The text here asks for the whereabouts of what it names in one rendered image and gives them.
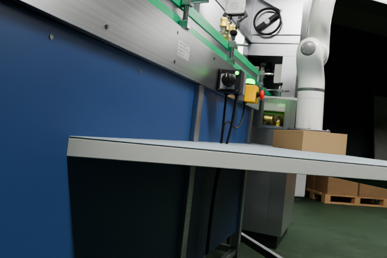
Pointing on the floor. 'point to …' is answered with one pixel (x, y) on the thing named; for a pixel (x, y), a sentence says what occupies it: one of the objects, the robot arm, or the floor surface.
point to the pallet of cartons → (344, 191)
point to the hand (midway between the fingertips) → (234, 25)
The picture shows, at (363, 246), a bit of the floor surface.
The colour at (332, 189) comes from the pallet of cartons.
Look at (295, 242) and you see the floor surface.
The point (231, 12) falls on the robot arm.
